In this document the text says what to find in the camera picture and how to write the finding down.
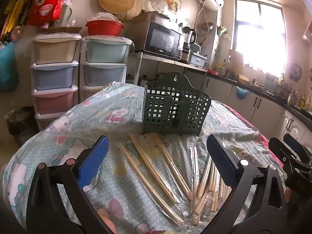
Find kitchen window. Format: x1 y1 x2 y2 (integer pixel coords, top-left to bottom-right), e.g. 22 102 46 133
232 0 287 77

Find right pastel drawer tower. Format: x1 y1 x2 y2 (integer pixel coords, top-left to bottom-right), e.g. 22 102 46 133
79 35 134 102

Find white kitchen cabinets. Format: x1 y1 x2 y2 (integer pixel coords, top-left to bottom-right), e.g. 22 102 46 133
204 74 311 149

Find blue hanging bin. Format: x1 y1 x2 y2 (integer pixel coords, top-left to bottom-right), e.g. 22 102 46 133
236 87 249 100

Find light blue dish box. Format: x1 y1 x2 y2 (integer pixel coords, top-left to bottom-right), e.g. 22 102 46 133
189 52 207 67

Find left pastel drawer tower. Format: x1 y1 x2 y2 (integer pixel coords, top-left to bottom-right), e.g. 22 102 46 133
30 33 82 130

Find wicker basket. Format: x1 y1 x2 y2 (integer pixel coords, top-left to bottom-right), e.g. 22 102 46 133
39 27 82 34

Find red plastic basin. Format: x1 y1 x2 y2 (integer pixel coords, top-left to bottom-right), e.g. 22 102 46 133
86 19 124 36

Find pink blanket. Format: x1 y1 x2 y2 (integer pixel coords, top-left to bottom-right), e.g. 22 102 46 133
222 103 284 168

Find wooden chopsticks pair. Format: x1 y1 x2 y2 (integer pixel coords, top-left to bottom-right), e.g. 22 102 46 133
129 133 177 203
190 145 199 198
191 155 214 226
210 167 232 212
152 133 192 200
119 144 184 225

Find black blender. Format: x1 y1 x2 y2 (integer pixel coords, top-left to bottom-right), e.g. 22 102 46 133
181 27 196 63

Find steel shelf rack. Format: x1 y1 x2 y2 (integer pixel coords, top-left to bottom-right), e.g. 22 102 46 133
133 52 207 91

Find woven round tray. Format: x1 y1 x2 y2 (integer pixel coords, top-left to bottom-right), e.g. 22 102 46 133
117 0 143 22

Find cartoon print tablecloth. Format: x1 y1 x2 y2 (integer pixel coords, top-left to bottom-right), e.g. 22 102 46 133
1 82 278 233

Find dark green utensil caddy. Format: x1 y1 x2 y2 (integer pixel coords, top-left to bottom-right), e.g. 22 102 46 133
142 72 212 136

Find black microwave oven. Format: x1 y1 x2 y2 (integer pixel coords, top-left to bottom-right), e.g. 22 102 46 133
125 21 183 60

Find pastel drawer tower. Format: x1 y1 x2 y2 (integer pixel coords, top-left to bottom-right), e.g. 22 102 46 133
79 35 134 102
30 33 82 130

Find red plastic bag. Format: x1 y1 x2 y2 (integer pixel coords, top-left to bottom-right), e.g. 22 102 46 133
28 0 63 27

